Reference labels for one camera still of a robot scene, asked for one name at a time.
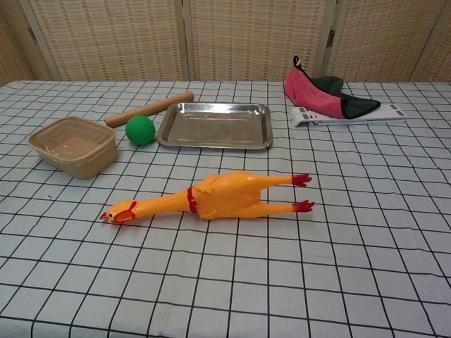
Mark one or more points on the yellow rubber chicken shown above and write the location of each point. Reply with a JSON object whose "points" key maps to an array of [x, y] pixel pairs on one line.
{"points": [[225, 197]]}

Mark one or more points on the stainless steel tray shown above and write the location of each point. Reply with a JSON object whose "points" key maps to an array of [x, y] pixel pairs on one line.
{"points": [[215, 126]]}

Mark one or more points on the wooden rolling pin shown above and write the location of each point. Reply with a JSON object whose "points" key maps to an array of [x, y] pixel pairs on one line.
{"points": [[158, 105]]}

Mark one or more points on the green ball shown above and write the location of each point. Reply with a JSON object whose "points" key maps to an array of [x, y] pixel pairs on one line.
{"points": [[140, 130]]}

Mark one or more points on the checkered tablecloth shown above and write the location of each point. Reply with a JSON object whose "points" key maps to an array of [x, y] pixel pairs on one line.
{"points": [[246, 264]]}

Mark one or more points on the pink and black cloth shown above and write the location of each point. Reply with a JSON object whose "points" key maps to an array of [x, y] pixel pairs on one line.
{"points": [[306, 91]]}

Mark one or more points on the brown box with clear lid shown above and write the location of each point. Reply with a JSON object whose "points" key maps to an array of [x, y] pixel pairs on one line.
{"points": [[77, 151]]}

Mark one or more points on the woven folding screen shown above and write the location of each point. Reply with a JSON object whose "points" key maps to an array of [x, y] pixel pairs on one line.
{"points": [[116, 38]]}

